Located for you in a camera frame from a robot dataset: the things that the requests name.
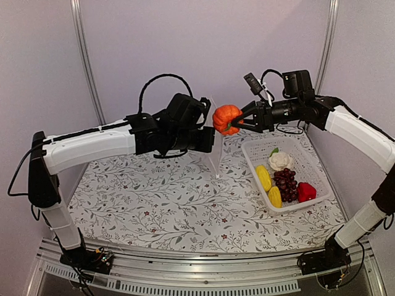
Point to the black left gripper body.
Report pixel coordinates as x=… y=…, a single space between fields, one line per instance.
x=184 y=140

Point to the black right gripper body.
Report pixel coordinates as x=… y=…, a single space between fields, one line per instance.
x=268 y=121

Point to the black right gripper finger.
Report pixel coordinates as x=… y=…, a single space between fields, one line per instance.
x=247 y=124
x=251 y=112

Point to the clear zip top bag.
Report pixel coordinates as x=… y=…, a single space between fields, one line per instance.
x=212 y=160

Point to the orange toy pumpkin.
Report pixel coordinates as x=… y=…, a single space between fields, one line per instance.
x=223 y=117

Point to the white plastic basket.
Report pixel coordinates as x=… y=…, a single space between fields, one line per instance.
x=257 y=153

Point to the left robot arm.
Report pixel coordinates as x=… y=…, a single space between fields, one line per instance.
x=180 y=126

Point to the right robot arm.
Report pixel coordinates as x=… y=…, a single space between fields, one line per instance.
x=330 y=114

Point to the white toy cauliflower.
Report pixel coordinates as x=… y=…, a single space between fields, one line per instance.
x=279 y=160

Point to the purple toy grapes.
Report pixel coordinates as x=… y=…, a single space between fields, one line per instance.
x=285 y=181

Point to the floral patterned table mat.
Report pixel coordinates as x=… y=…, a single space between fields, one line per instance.
x=178 y=204

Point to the red toy bell pepper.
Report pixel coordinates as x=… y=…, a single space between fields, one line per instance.
x=306 y=192

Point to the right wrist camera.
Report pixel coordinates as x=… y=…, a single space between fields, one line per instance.
x=259 y=89

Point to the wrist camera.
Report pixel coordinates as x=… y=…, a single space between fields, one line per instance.
x=205 y=106
x=259 y=89

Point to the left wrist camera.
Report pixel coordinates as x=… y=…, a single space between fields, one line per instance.
x=205 y=106

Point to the right aluminium frame post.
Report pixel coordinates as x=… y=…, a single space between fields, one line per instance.
x=328 y=42

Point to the aluminium frame post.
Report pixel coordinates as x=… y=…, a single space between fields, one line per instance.
x=328 y=42
x=85 y=60

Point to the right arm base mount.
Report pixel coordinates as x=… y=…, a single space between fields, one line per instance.
x=333 y=256

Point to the aluminium front rail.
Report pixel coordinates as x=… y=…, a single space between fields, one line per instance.
x=144 y=271

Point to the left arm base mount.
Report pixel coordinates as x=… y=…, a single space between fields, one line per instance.
x=98 y=261

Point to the left aluminium frame post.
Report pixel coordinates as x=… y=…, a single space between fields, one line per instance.
x=85 y=60

